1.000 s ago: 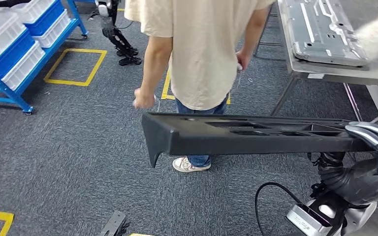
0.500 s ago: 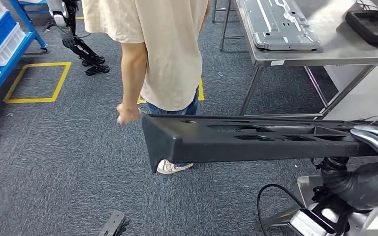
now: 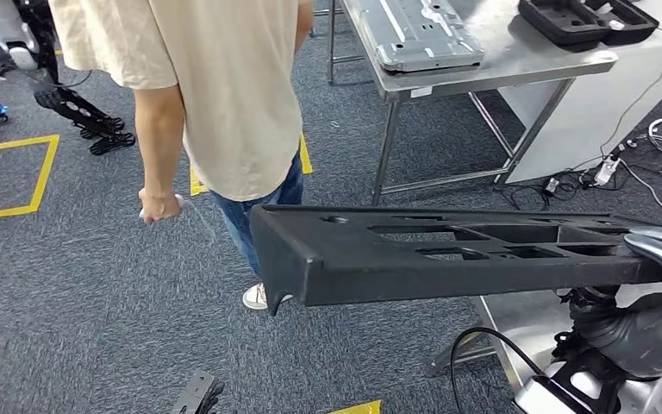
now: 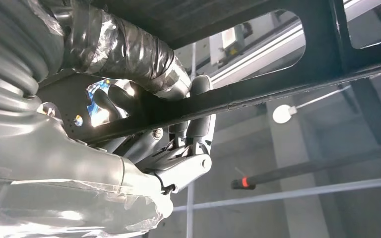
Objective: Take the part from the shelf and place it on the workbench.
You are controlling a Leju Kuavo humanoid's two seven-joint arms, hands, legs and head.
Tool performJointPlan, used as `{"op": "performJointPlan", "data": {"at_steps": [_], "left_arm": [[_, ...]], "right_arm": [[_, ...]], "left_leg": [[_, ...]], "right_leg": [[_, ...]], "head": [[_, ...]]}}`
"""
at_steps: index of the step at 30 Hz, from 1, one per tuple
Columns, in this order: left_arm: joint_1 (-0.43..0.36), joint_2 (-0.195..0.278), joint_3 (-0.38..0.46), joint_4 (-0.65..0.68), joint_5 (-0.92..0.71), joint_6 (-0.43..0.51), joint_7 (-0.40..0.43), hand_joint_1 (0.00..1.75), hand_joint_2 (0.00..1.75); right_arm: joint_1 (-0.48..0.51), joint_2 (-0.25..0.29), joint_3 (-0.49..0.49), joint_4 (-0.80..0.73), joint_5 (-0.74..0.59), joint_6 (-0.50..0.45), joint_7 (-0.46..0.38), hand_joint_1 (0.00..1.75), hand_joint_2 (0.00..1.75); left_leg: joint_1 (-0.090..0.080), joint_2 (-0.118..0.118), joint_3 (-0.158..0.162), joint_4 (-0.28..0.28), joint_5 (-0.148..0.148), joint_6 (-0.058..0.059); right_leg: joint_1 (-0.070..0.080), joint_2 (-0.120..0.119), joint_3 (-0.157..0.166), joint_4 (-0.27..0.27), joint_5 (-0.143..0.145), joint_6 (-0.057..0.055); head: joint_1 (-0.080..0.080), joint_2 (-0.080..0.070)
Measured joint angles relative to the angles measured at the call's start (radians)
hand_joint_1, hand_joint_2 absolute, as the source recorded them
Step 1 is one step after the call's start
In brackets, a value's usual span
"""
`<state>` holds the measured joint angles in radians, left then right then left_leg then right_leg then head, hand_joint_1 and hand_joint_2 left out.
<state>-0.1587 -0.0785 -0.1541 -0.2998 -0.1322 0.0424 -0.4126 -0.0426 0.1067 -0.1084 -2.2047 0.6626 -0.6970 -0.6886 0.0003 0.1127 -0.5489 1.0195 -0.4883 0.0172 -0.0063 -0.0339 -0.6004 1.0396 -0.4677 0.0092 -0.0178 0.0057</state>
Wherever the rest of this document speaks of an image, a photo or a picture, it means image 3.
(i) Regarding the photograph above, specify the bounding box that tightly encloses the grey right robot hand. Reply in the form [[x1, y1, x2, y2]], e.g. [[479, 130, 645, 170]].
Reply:
[[562, 225, 662, 381]]

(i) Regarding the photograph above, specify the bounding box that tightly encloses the long black plastic part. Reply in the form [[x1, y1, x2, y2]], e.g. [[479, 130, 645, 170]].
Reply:
[[249, 204, 662, 317]]

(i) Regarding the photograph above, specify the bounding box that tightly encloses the white handheld controller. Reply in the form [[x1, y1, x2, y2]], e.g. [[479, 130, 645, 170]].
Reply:
[[139, 194, 185, 221]]

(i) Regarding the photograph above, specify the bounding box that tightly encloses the stainless steel workbench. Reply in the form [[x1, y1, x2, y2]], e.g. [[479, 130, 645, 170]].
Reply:
[[425, 282, 662, 414]]

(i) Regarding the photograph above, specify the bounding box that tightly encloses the white power strip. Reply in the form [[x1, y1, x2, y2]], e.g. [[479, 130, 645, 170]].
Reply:
[[593, 155, 622, 187]]

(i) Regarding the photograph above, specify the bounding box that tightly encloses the white table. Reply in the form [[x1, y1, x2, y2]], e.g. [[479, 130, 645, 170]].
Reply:
[[496, 0, 662, 185]]

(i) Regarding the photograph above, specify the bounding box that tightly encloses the steel table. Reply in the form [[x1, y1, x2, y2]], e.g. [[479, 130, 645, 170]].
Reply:
[[328, 0, 621, 207]]

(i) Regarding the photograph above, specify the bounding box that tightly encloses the open black foam case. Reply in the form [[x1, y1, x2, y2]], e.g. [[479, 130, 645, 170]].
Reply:
[[518, 0, 660, 48]]

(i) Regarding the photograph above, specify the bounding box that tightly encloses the grey stamped metal panel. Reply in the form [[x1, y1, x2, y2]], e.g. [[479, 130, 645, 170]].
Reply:
[[347, 0, 486, 73]]

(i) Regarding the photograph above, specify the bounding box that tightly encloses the person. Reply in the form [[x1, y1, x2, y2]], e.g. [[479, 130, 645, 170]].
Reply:
[[47, 0, 315, 311]]

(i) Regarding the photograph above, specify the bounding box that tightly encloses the humanoid robot with black legs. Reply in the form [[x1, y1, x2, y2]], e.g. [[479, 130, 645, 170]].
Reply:
[[0, 0, 137, 156]]

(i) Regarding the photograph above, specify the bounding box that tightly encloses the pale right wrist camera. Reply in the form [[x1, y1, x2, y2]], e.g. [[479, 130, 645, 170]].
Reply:
[[510, 348, 629, 414]]

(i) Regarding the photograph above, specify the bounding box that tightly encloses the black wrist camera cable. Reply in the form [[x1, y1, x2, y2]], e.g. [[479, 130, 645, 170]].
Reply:
[[449, 326, 546, 414]]

